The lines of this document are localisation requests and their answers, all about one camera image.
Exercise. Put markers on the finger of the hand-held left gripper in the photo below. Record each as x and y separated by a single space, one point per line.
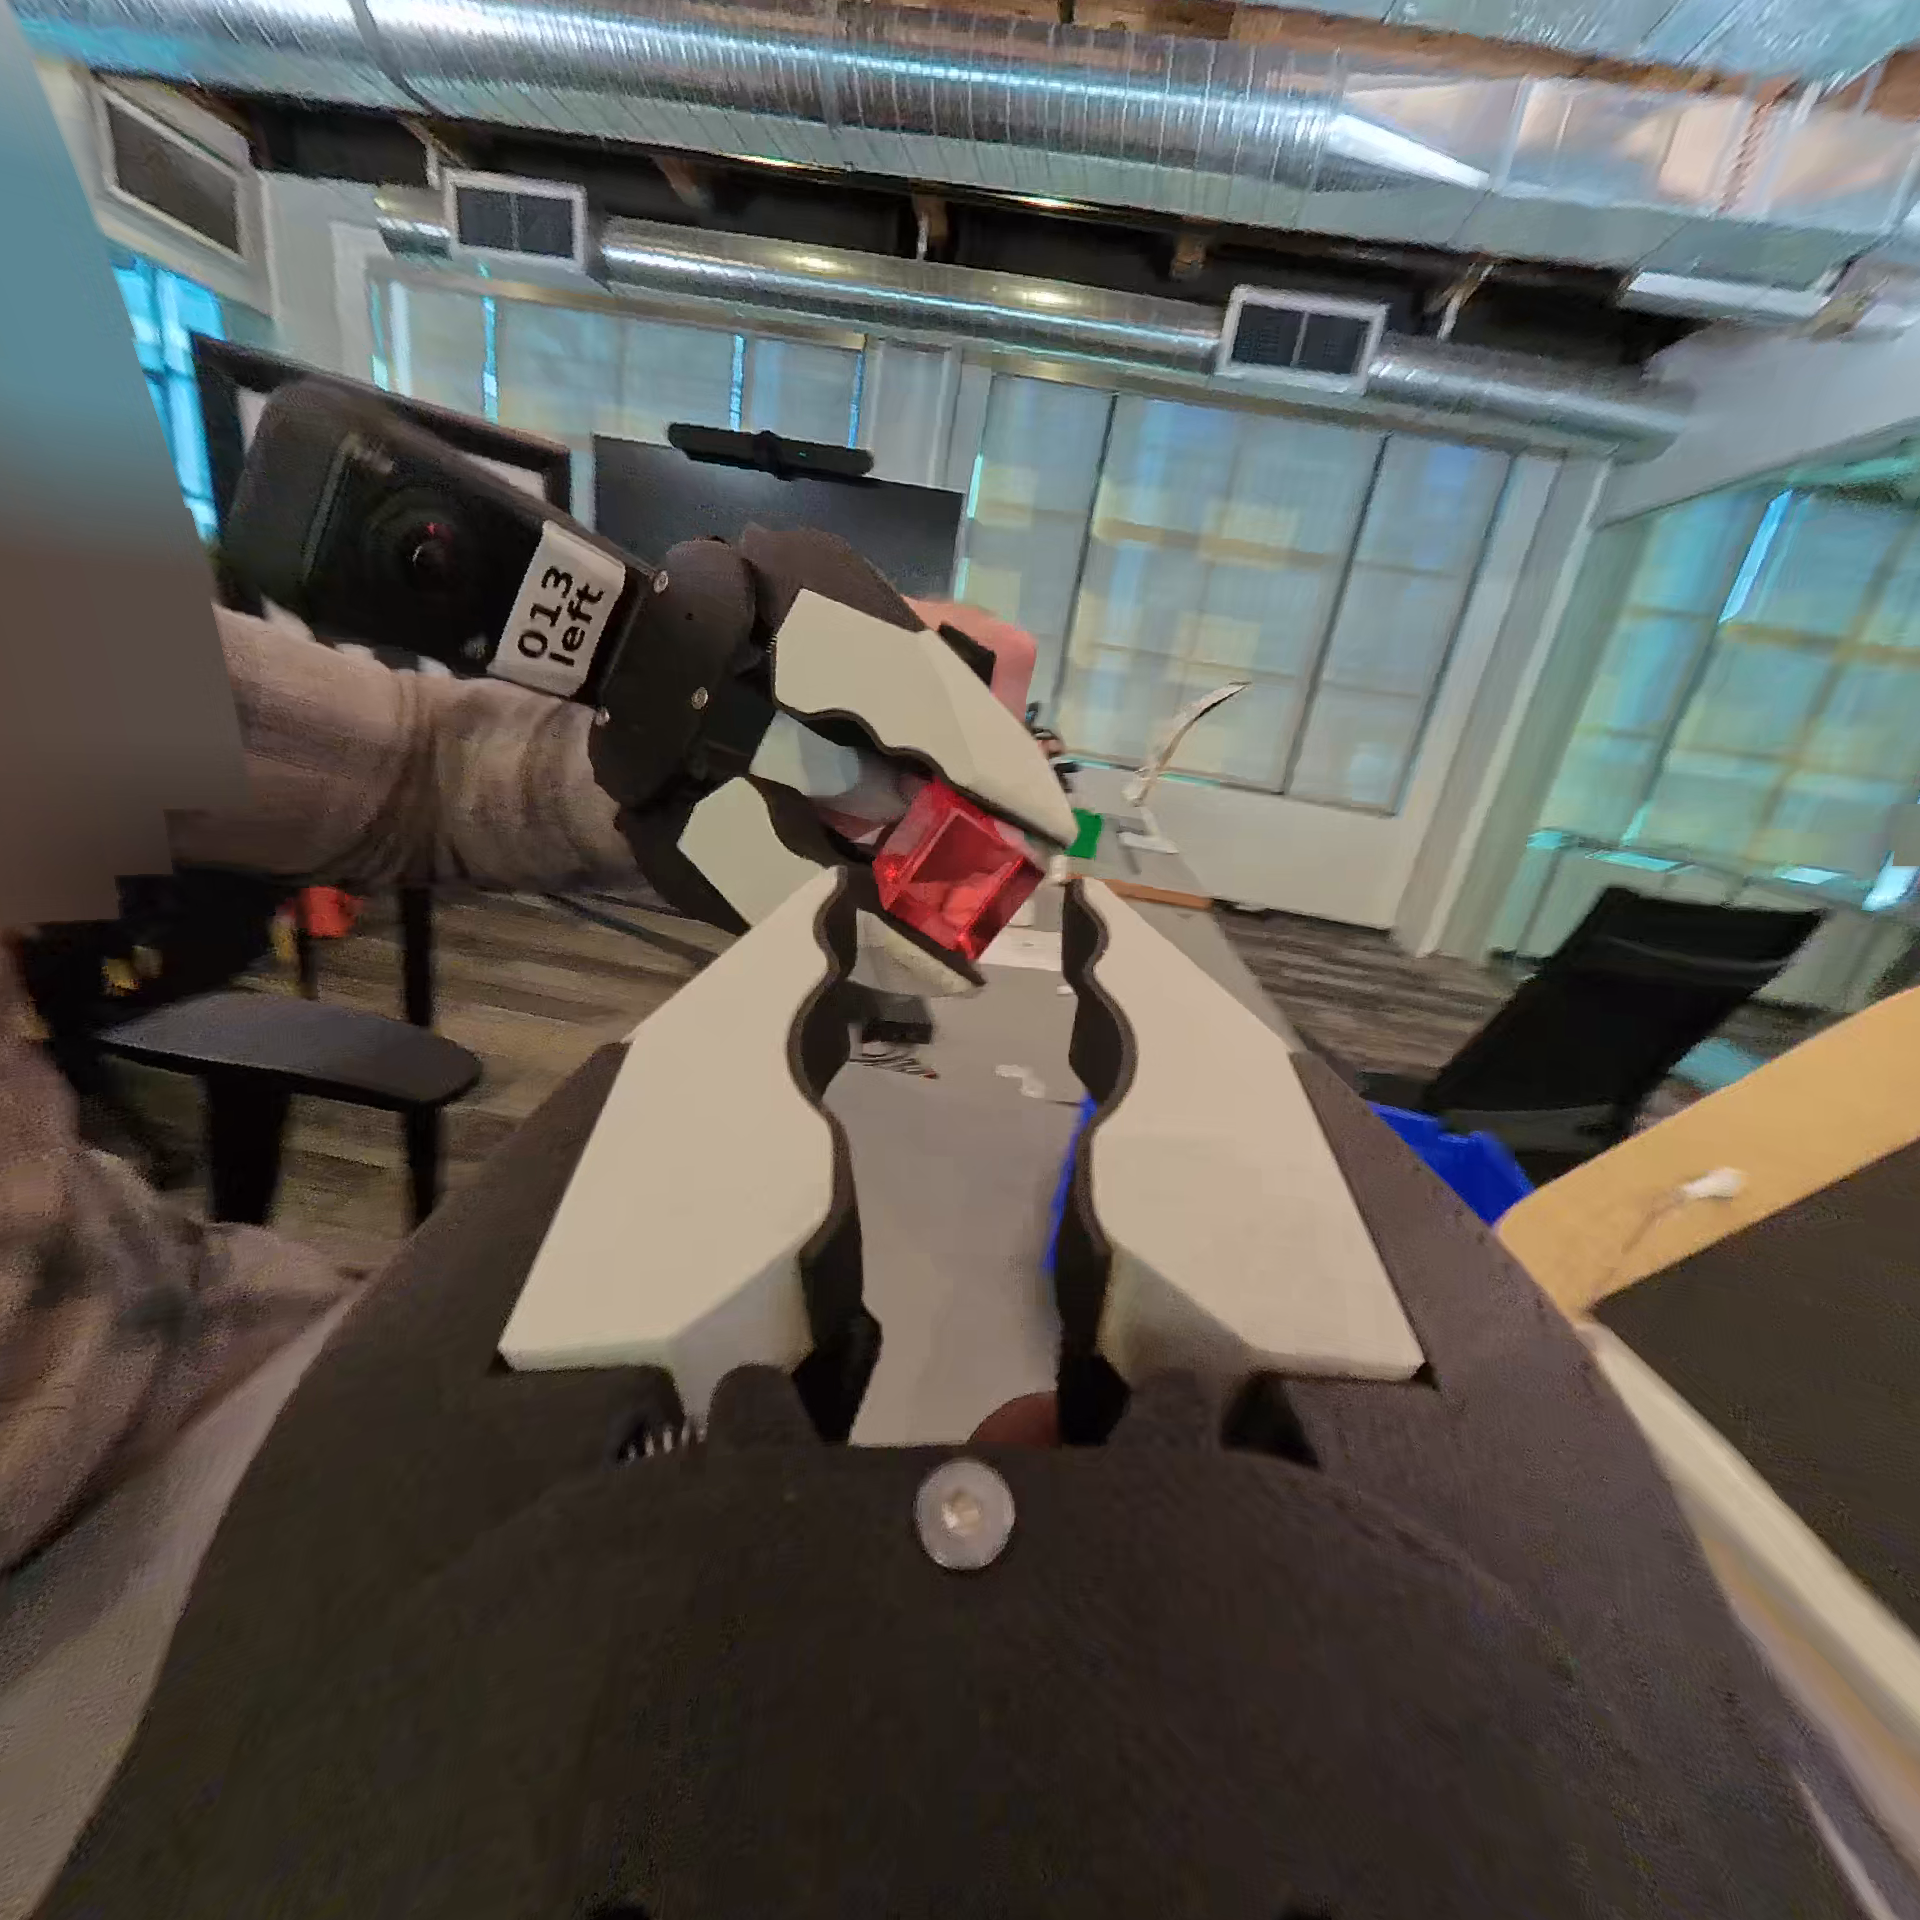
728 848
930 704

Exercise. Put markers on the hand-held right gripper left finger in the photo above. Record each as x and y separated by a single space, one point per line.
674 1201

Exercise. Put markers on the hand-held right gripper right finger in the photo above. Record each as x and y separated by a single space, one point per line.
1244 1201

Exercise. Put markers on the red transparent cube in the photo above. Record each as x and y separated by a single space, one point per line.
952 885

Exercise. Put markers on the person's left forearm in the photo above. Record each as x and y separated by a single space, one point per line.
404 750

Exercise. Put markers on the black television screen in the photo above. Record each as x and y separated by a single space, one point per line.
900 524

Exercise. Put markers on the green bin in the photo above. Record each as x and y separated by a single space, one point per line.
1087 834

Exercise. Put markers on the black framed marker sign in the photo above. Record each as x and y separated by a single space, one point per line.
524 462

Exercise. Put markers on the blue plastic bin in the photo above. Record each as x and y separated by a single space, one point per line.
1462 1171

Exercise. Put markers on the white tilted board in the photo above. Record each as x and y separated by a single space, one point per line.
1184 735

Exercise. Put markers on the black video bar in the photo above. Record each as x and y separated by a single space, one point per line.
764 450

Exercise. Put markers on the white air vent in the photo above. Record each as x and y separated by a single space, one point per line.
514 220
1303 339

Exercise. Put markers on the black office chair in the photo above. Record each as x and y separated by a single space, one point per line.
1591 1004

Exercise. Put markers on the orange bag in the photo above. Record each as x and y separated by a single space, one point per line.
323 910

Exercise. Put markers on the wooden board with black panel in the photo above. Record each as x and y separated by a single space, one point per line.
1724 1424

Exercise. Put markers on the large silver ceiling duct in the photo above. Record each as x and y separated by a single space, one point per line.
900 74

